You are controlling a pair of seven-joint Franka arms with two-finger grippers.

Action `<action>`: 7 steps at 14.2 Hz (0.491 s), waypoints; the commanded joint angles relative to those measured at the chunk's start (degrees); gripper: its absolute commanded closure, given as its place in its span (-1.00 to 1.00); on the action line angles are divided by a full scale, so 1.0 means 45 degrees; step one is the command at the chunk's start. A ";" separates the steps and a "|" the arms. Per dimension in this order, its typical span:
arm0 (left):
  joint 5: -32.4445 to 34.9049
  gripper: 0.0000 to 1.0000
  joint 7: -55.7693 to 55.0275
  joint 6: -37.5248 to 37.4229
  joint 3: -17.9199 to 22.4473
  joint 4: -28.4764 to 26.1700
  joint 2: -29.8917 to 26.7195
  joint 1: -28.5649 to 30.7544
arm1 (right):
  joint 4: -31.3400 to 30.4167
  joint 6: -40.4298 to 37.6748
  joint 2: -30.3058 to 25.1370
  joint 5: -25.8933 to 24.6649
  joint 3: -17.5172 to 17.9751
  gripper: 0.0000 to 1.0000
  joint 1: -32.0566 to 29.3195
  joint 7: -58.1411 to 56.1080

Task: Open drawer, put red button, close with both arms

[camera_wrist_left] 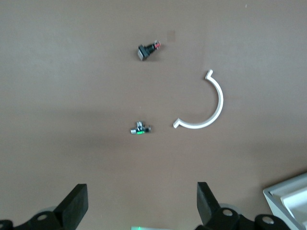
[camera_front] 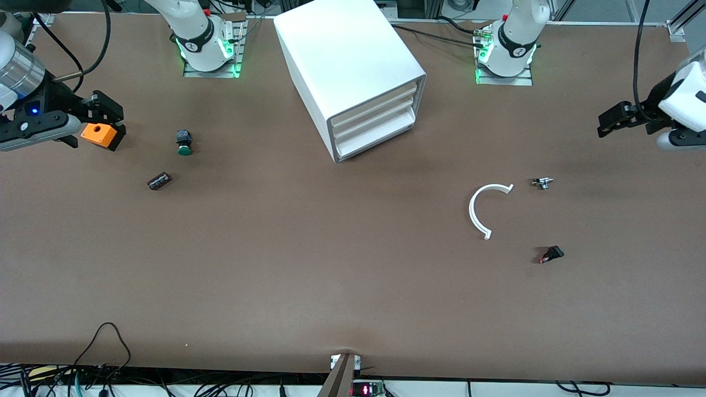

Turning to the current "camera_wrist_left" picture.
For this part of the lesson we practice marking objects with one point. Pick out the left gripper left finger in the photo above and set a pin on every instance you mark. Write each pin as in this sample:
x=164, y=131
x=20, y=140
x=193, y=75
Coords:
x=72, y=206

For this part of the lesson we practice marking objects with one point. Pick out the small metal fitting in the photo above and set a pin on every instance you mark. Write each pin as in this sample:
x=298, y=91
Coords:
x=139, y=130

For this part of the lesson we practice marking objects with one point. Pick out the white curved plastic piece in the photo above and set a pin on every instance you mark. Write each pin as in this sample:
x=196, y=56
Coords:
x=219, y=100

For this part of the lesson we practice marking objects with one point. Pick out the black switch with red end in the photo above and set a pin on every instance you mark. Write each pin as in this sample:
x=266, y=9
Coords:
x=144, y=52

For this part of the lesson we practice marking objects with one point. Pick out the white drawer cabinet housing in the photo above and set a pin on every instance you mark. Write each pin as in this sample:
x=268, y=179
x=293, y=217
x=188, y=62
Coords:
x=266, y=192

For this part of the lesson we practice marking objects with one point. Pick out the white cabinet drawer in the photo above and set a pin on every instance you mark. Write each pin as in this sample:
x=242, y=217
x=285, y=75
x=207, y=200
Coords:
x=287, y=188
x=296, y=203

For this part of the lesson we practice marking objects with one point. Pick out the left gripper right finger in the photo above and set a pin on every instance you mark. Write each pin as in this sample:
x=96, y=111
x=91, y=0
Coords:
x=206, y=206

